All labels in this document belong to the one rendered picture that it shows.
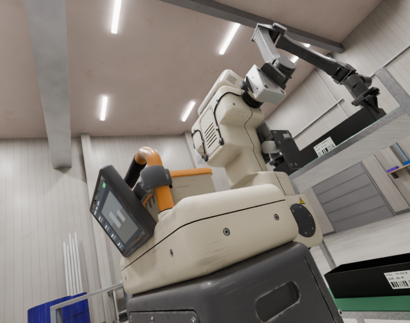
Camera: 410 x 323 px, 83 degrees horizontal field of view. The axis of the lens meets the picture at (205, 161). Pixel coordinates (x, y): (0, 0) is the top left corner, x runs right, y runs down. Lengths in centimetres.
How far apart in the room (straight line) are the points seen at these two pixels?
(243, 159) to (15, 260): 873
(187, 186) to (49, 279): 852
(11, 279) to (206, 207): 885
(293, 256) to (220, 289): 16
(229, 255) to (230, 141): 47
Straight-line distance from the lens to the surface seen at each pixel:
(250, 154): 82
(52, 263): 905
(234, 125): 84
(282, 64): 93
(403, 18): 1127
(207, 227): 37
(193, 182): 59
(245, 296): 39
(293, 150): 89
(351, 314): 127
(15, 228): 944
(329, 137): 125
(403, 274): 126
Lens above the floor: 71
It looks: 22 degrees up
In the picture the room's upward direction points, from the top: 20 degrees counter-clockwise
